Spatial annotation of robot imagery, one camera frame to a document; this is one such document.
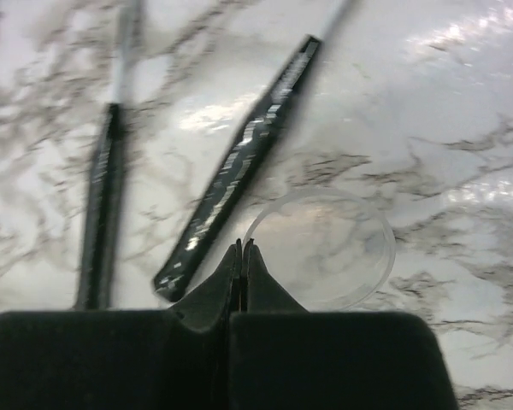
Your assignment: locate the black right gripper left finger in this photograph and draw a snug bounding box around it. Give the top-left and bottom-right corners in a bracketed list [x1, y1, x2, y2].
[0, 243, 242, 409]

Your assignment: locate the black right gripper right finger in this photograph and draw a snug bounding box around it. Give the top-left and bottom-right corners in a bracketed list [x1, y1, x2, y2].
[229, 243, 458, 409]

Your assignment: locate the black-handled badminton racket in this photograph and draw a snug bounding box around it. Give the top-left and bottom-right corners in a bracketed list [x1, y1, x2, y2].
[74, 1, 141, 310]
[153, 1, 352, 302]

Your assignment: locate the clear tube lid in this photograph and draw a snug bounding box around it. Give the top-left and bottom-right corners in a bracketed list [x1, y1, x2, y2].
[244, 187, 396, 311]

